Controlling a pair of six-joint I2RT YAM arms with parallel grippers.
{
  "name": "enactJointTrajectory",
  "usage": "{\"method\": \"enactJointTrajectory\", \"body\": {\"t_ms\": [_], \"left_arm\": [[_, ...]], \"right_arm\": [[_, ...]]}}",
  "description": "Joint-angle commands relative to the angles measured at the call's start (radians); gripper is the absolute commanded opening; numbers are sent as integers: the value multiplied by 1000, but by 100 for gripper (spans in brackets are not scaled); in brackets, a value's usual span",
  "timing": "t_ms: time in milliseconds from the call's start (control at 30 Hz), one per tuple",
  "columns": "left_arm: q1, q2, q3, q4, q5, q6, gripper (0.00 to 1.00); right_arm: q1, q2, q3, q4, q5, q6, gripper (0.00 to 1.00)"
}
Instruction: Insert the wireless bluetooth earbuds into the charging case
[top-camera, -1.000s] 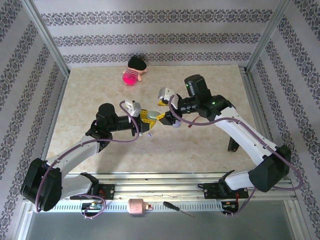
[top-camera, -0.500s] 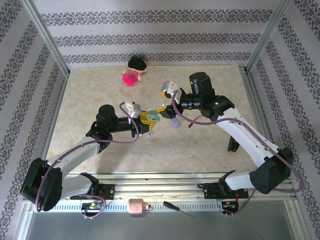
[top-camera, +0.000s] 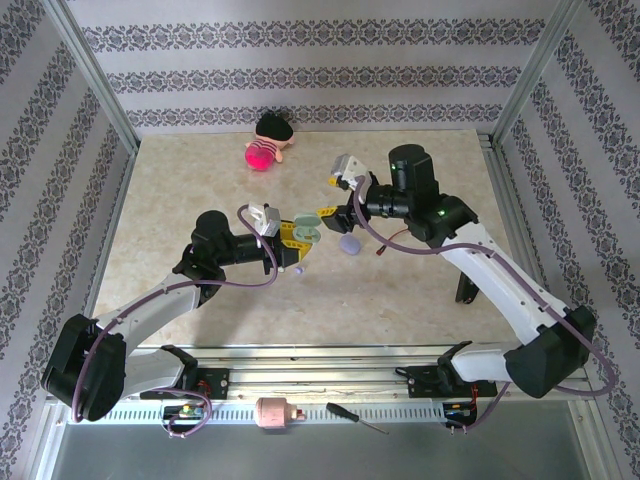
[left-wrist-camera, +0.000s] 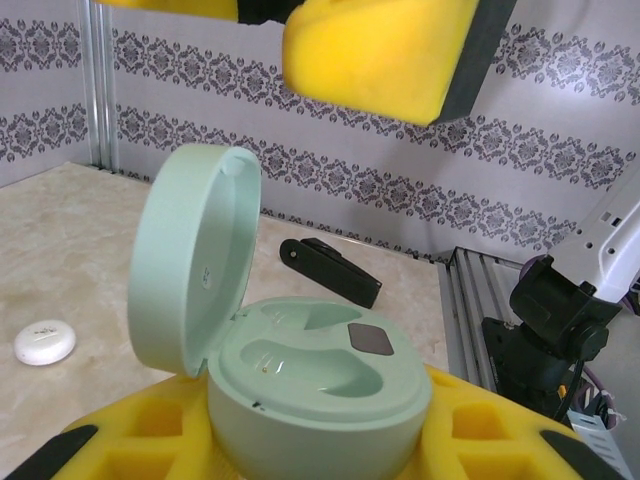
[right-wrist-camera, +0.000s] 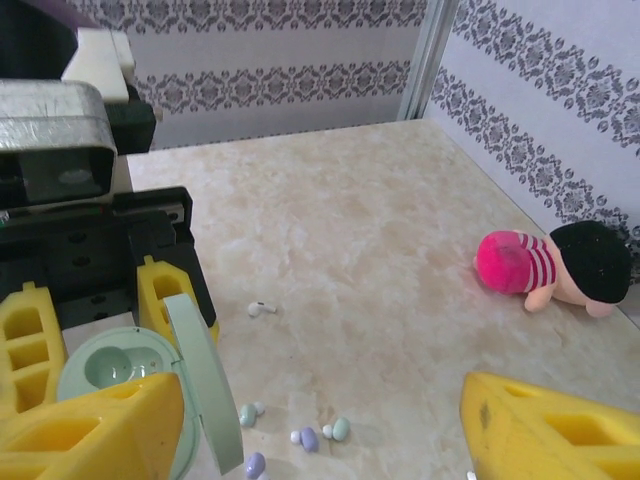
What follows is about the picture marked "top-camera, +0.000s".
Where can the grey metal sheet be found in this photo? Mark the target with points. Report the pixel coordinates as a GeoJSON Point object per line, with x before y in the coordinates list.
{"type": "Point", "coordinates": [300, 455]}

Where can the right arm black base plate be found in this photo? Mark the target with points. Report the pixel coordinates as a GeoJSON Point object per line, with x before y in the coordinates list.
{"type": "Point", "coordinates": [420, 382]}

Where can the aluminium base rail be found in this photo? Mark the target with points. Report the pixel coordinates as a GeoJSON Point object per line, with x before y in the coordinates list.
{"type": "Point", "coordinates": [325, 372]}

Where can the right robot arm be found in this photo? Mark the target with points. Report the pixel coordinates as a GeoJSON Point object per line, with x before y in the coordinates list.
{"type": "Point", "coordinates": [500, 280]}

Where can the pink cylindrical bottle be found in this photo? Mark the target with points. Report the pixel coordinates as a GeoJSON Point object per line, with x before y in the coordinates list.
{"type": "Point", "coordinates": [272, 412]}

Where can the aluminium frame post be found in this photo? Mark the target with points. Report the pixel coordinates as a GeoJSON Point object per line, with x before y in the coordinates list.
{"type": "Point", "coordinates": [97, 82]}
{"type": "Point", "coordinates": [531, 80]}

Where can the small circuit board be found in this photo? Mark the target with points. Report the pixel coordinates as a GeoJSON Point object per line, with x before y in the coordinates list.
{"type": "Point", "coordinates": [457, 411]}
{"type": "Point", "coordinates": [186, 411]}

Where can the green earbud charging case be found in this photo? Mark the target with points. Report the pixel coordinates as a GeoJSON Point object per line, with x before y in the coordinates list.
{"type": "Point", "coordinates": [307, 220]}

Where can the aluminium side rail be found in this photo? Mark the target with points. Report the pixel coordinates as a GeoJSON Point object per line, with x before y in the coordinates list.
{"type": "Point", "coordinates": [114, 225]}
{"type": "Point", "coordinates": [502, 175]}

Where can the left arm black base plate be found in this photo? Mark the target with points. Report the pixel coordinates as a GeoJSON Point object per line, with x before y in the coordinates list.
{"type": "Point", "coordinates": [217, 382]}

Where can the black rectangular block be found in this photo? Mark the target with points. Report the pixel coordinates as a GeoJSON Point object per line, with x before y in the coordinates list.
{"type": "Point", "coordinates": [466, 287]}

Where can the purple earbud charging case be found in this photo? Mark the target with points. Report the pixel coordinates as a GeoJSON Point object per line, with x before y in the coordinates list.
{"type": "Point", "coordinates": [350, 245]}

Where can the plush doll with black hair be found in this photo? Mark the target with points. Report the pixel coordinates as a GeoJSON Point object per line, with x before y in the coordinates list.
{"type": "Point", "coordinates": [272, 130]}

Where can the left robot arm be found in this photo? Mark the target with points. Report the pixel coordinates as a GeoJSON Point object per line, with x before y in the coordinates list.
{"type": "Point", "coordinates": [150, 305]}

